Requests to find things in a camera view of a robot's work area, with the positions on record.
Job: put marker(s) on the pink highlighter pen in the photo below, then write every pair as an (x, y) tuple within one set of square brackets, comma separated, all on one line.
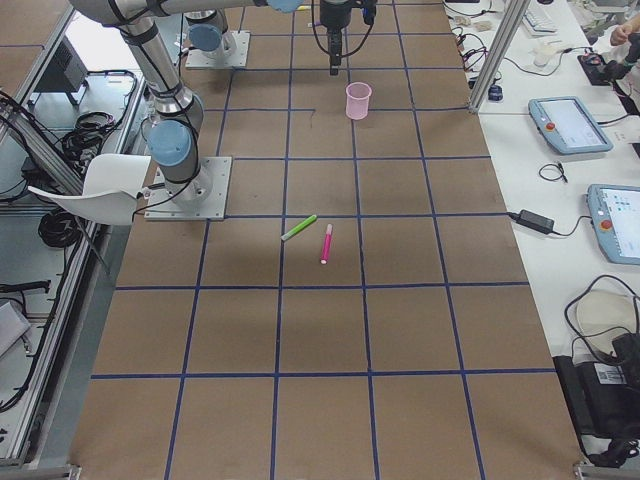
[(325, 252)]

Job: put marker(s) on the pink mesh cup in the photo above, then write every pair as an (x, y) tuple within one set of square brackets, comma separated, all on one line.
[(358, 95)]

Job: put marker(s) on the person's hand at desk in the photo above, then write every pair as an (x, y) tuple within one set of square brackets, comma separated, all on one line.
[(620, 34)]

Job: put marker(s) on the green highlighter pen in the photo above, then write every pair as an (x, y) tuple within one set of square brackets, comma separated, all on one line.
[(298, 228)]

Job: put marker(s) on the upper blue teach pendant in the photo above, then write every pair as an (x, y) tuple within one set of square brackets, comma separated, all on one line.
[(567, 126)]

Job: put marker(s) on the blue teach pendant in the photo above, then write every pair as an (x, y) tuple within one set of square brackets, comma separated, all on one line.
[(614, 210), (567, 126)]

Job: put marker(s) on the white plastic chair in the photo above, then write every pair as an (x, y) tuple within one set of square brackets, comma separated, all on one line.
[(110, 189)]

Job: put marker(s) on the black power adapter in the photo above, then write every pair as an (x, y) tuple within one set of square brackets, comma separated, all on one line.
[(536, 222)]

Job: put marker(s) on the lower blue teach pendant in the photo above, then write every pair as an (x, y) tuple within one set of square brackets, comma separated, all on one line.
[(614, 210)]

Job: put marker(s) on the aluminium frame post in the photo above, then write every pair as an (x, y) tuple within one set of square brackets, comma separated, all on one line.
[(505, 33)]

